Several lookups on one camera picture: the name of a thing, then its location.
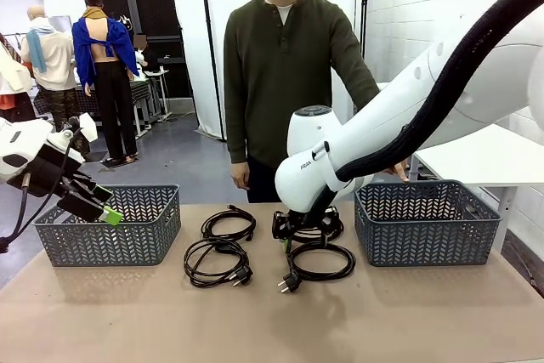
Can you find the person's right hand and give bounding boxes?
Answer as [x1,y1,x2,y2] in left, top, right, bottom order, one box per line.
[231,162,252,191]

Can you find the person's left hand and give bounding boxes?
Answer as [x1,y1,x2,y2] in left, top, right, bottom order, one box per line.
[382,161,411,182]

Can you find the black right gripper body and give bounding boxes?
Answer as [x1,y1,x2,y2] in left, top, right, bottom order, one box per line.
[291,208,326,233]

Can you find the background seated person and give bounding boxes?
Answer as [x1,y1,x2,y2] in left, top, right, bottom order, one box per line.
[132,34,150,79]

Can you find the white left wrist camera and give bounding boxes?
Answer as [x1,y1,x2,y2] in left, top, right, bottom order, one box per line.
[78,112,99,142]

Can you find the person's right forearm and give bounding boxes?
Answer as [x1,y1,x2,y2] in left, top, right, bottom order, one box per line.
[229,107,252,165]

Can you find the mannequin with beige sweater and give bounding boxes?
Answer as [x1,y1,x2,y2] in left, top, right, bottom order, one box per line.
[20,4,93,160]

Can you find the person's left forearm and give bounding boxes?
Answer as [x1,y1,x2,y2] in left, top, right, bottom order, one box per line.
[346,73,382,120]

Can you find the black power cable with plug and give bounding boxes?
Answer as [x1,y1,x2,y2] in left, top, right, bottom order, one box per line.
[183,238,255,289]
[277,240,356,295]

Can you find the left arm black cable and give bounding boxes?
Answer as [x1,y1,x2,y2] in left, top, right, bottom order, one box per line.
[0,127,84,253]

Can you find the grey plastic lattice basket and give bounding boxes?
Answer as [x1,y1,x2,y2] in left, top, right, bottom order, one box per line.
[32,184,183,268]
[354,179,502,268]

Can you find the dark grid wall panel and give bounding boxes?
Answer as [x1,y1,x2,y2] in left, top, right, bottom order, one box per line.
[87,0,195,113]

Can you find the right arm black cable sleeve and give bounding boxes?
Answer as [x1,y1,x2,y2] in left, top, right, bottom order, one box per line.
[303,0,544,230]

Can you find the white backdrop screen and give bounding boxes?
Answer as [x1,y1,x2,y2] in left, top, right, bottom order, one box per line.
[166,0,366,142]

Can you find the white side table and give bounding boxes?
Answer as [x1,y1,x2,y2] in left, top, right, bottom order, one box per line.
[410,124,544,253]

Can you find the person in olive shirt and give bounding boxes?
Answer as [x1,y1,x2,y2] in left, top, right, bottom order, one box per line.
[224,0,382,205]

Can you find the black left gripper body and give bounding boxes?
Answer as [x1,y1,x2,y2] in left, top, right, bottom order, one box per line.
[25,145,93,206]

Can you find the background white desk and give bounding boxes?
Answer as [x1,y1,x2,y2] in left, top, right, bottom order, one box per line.
[129,67,172,130]

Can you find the mannequin with blue garment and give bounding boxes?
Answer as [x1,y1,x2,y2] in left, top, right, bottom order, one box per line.
[71,0,141,164]

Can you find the thin black coiled cable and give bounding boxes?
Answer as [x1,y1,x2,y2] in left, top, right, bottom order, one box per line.
[200,204,258,241]

